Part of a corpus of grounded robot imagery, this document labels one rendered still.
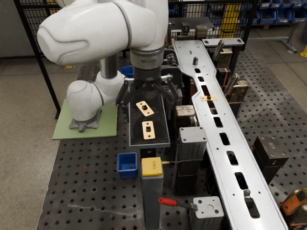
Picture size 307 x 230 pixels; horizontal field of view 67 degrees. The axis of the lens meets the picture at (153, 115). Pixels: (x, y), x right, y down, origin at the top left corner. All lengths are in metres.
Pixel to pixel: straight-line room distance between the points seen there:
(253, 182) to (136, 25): 0.70
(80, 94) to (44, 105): 1.62
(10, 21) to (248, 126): 2.94
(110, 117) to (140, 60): 0.98
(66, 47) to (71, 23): 0.04
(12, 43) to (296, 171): 3.37
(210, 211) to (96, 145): 0.83
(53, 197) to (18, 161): 1.24
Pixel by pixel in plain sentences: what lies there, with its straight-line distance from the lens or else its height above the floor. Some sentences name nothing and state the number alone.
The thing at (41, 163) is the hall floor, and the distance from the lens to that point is 2.37.
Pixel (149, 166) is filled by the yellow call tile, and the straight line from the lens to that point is 0.73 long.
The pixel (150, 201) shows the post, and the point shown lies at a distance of 0.88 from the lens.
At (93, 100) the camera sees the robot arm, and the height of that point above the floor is 0.89.
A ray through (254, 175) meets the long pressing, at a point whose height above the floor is 1.00.
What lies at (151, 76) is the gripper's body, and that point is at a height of 1.42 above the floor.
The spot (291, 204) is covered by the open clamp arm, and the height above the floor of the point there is 1.03.
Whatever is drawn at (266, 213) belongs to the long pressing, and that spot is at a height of 1.00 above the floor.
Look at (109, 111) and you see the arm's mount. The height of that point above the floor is 0.71.
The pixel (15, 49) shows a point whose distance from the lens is 3.67.
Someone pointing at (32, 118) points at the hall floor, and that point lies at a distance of 2.83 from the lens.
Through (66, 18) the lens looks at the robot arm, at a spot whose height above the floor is 1.60.
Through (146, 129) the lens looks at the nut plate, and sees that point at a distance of 0.81.
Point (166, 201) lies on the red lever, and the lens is 0.71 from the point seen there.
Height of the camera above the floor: 1.77
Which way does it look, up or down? 44 degrees down
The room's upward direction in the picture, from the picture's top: straight up
